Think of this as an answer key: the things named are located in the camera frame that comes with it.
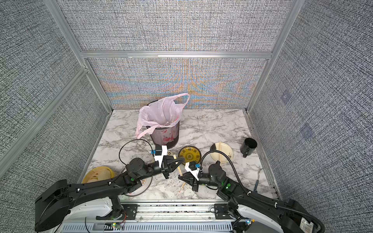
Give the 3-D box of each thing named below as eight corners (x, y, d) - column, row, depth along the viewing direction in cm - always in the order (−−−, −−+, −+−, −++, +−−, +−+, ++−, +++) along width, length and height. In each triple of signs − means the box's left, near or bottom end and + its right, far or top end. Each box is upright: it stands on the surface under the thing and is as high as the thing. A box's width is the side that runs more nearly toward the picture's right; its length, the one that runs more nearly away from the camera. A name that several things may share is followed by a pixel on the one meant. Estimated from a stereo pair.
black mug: (242, 159, 94) (247, 151, 87) (239, 146, 101) (243, 138, 93) (254, 159, 94) (260, 151, 87) (250, 146, 101) (255, 138, 93)
